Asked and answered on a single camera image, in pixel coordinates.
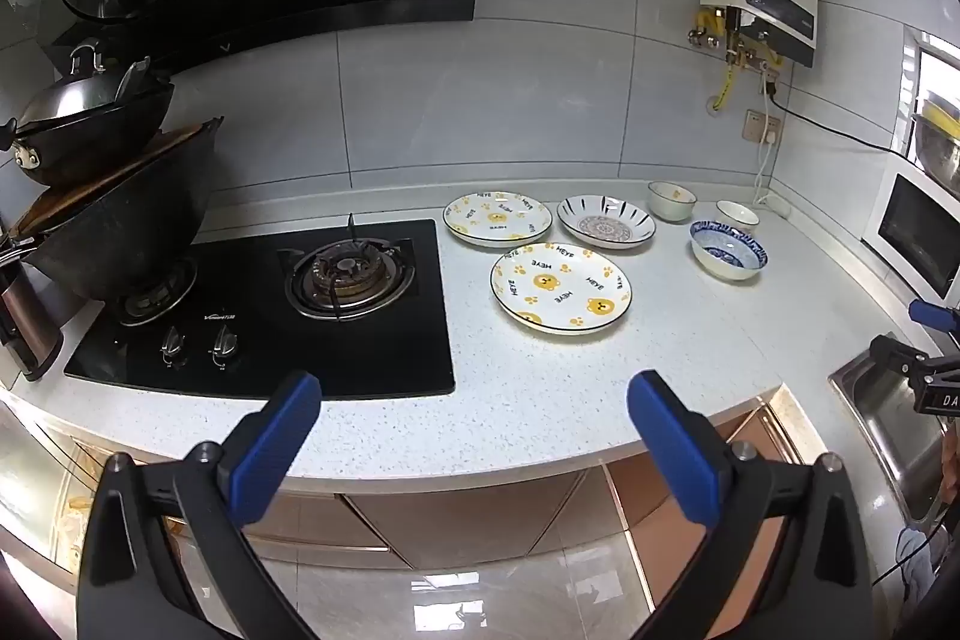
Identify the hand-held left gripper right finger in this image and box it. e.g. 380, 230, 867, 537
626, 370, 875, 640

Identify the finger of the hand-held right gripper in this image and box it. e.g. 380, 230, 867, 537
907, 299, 960, 333
870, 334, 931, 386

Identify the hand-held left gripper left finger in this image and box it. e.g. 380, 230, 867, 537
75, 370, 323, 640

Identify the white bear print plate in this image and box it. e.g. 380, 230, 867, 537
490, 241, 632, 334
442, 191, 554, 248

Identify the blue patterned bowl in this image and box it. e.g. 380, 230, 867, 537
690, 220, 770, 283

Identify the plain white bowl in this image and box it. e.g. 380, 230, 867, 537
715, 200, 760, 230

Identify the white striped deep plate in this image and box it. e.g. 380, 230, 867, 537
556, 194, 656, 252

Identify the white bowl yellow print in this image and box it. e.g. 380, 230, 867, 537
648, 181, 698, 223

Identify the person's right hand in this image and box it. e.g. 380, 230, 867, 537
939, 421, 960, 517

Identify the steel sink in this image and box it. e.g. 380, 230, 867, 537
829, 332, 953, 528

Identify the white microwave oven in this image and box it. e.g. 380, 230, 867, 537
862, 167, 960, 304

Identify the black glass gas stove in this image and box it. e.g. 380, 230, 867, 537
64, 218, 456, 399

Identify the steel stove knob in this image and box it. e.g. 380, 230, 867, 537
159, 326, 192, 367
210, 325, 242, 369

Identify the blue grey clothing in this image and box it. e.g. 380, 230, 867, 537
896, 520, 947, 611

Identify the steel basin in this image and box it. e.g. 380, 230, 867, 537
911, 92, 960, 199

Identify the gas burner with trivet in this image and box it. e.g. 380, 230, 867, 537
279, 212, 417, 320
112, 257, 200, 326

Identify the window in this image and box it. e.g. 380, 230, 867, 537
904, 29, 960, 109

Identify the glass door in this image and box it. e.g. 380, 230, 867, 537
0, 385, 106, 581

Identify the large black wok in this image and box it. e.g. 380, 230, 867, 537
0, 119, 224, 304

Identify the brown steel kettle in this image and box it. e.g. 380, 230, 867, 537
0, 269, 65, 382

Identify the round wooden board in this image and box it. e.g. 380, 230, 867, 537
7, 119, 224, 236

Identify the small black wok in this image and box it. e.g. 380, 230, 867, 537
0, 74, 175, 187

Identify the metal spatula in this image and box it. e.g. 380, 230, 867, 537
118, 56, 152, 95

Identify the steel wok lid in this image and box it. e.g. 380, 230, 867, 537
16, 40, 155, 135

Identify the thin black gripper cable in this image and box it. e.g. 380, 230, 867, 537
870, 512, 946, 585

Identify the black power cable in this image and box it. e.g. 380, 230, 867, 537
761, 77, 912, 154

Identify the white power cable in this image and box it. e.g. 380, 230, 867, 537
752, 134, 777, 210

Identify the double wall socket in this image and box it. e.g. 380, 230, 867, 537
742, 111, 785, 146

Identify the yellow gas hose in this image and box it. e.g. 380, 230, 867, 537
709, 36, 755, 116

